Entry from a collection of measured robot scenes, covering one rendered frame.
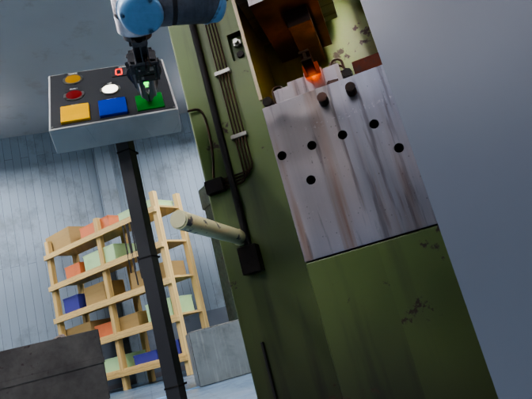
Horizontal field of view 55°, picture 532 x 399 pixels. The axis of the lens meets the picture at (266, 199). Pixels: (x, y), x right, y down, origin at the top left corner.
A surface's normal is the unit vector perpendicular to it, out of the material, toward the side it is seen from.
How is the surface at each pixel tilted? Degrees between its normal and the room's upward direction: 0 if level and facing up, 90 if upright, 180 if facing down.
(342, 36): 90
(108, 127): 150
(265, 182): 90
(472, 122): 90
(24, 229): 90
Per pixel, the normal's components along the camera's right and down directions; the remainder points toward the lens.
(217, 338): 0.19, -0.29
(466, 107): -0.94, 0.18
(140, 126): 0.29, 0.68
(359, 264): -0.27, -0.16
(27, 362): 0.41, -0.33
